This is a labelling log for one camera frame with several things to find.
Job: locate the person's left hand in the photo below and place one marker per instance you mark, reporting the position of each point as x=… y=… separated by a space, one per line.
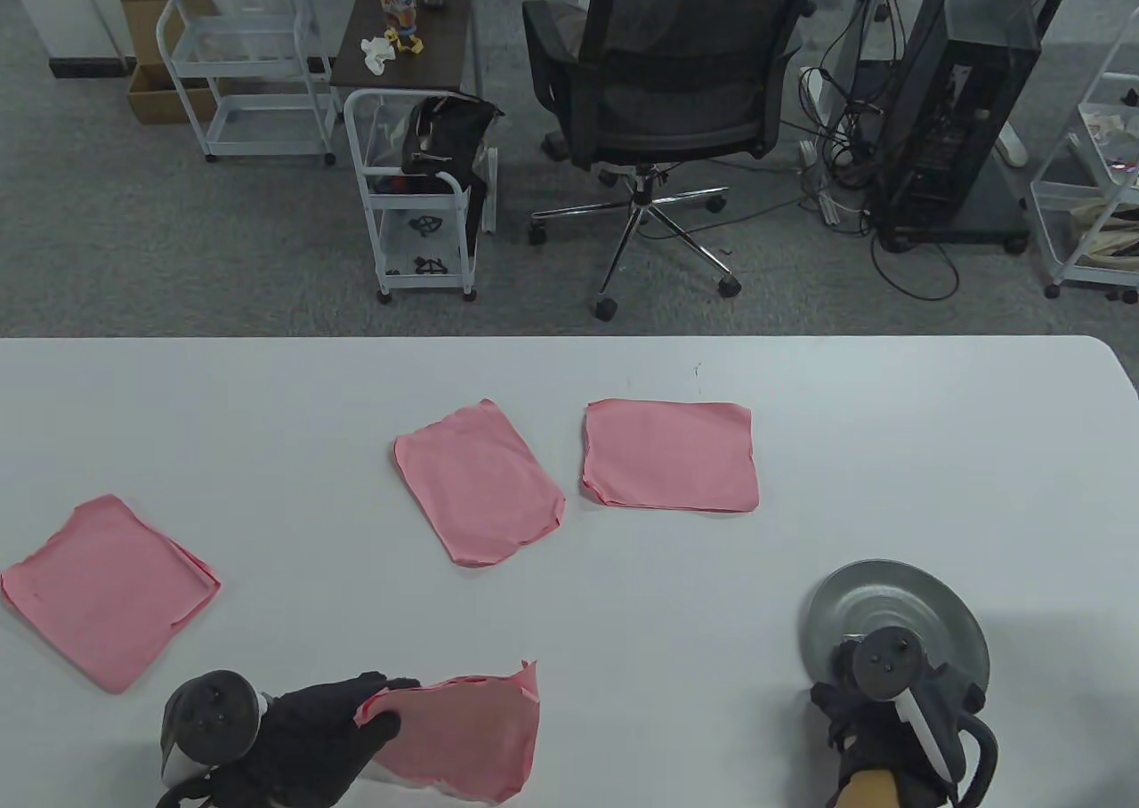
x=302 y=737

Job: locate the dark brown side table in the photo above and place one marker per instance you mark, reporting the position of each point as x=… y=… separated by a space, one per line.
x=445 y=43

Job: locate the black rolling platform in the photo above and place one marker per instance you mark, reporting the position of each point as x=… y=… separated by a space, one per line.
x=988 y=216

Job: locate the white rolling cart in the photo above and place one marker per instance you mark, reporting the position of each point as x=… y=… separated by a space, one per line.
x=418 y=283
x=1099 y=274
x=240 y=68

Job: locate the beige cloth bag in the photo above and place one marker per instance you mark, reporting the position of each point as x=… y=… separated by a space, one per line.
x=1108 y=238

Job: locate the small black bracket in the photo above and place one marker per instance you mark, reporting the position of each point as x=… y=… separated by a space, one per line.
x=430 y=265
x=425 y=225

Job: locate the black bag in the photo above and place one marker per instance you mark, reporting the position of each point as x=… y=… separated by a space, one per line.
x=449 y=132

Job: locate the white crumpled tissue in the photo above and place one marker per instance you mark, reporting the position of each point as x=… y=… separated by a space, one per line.
x=377 y=53

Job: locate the black computer tower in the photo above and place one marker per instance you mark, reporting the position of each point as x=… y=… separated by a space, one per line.
x=970 y=114

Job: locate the grey and white hand controller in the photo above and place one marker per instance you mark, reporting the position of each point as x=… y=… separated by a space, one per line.
x=890 y=661
x=209 y=710

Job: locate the brown cardboard box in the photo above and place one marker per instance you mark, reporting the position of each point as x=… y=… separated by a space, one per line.
x=142 y=7

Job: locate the person's right hand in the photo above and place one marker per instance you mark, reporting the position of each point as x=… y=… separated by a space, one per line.
x=868 y=732

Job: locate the pink cloth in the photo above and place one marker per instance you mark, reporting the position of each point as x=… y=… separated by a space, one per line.
x=463 y=737
x=480 y=483
x=98 y=594
x=667 y=456

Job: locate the white power strip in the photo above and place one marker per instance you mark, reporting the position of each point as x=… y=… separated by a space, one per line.
x=832 y=210

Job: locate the person's right forearm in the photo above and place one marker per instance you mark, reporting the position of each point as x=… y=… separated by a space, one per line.
x=859 y=790

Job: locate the round grey metal plate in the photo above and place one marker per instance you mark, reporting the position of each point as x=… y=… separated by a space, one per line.
x=899 y=594

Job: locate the white desk foot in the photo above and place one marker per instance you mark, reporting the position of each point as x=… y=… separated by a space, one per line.
x=1013 y=148

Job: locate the mixed small items pile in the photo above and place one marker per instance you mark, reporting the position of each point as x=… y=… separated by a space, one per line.
x=1108 y=136

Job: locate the black mesh office chair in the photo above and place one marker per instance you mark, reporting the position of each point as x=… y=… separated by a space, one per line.
x=667 y=87

